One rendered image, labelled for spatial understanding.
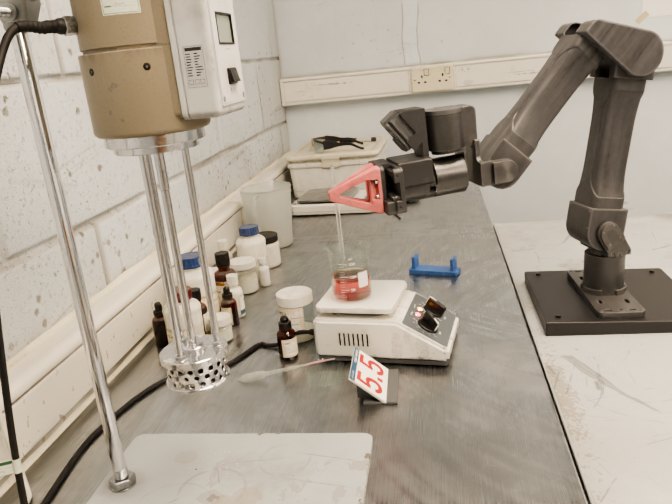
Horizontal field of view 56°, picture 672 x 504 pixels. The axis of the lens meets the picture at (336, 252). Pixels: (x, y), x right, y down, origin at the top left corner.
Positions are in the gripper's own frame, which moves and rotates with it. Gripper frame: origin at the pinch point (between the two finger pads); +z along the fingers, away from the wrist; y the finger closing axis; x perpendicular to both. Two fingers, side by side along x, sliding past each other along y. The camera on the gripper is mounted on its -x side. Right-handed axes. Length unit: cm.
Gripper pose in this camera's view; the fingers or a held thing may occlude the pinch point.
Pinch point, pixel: (334, 195)
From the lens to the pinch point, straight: 92.7
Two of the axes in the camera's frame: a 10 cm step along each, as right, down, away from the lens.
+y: 2.0, 2.7, -9.4
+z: -9.7, 1.9, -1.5
